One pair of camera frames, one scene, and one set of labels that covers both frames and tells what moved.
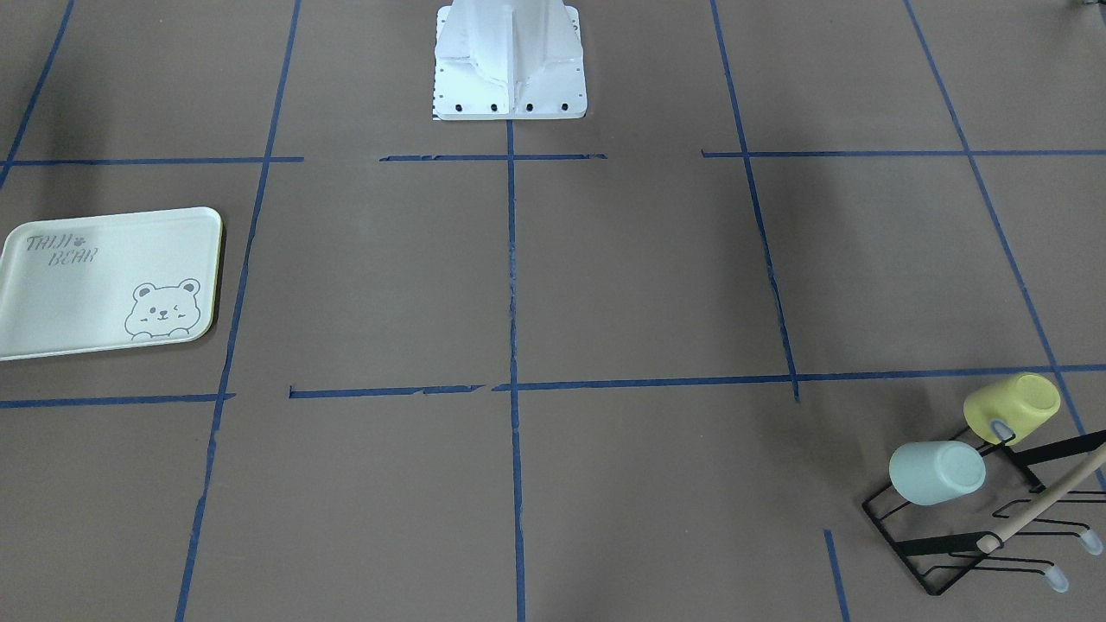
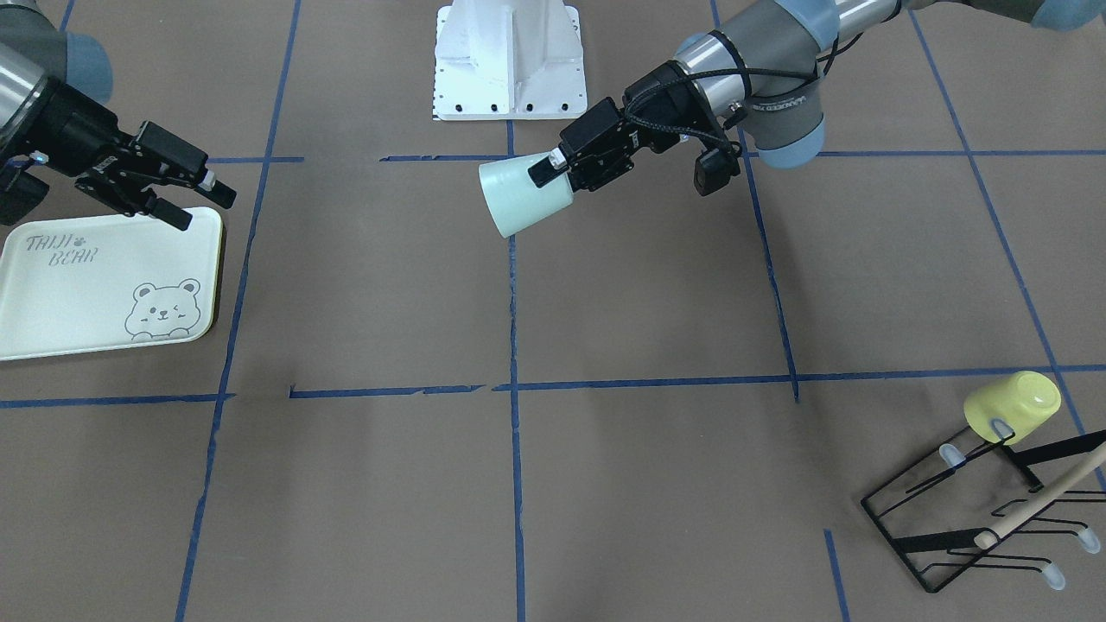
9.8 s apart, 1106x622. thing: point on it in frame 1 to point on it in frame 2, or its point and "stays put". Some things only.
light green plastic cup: (929, 472) to (513, 198)
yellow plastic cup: (1025, 401) stays put
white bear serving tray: (105, 282) stays put
